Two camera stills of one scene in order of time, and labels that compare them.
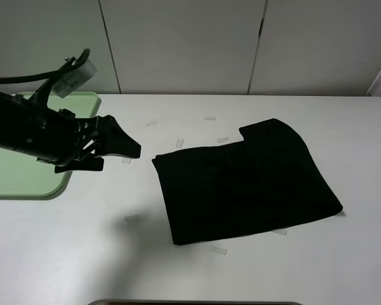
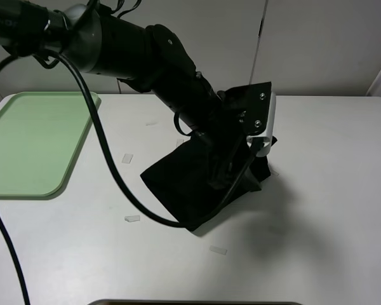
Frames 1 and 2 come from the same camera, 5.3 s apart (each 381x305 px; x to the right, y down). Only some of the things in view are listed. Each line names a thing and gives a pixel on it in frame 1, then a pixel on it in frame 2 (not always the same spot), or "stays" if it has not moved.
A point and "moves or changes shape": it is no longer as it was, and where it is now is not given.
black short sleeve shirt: x=267 y=181 moves or changes shape
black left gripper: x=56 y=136 → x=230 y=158
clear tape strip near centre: x=218 y=250 stays
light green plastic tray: x=12 y=175 stays
